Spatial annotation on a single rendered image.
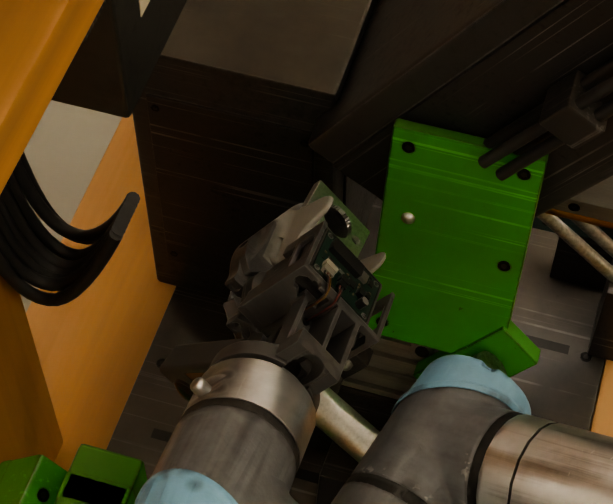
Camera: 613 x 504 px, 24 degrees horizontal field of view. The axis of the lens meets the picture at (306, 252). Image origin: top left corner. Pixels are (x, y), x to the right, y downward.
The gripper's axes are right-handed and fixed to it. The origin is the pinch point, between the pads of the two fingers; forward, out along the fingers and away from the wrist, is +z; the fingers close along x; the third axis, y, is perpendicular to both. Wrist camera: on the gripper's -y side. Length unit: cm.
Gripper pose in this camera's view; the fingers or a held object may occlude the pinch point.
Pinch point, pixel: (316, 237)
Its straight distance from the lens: 105.3
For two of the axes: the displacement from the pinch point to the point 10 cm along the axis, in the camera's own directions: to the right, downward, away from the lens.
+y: 7.0, -4.6, -5.4
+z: 2.6, -5.5, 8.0
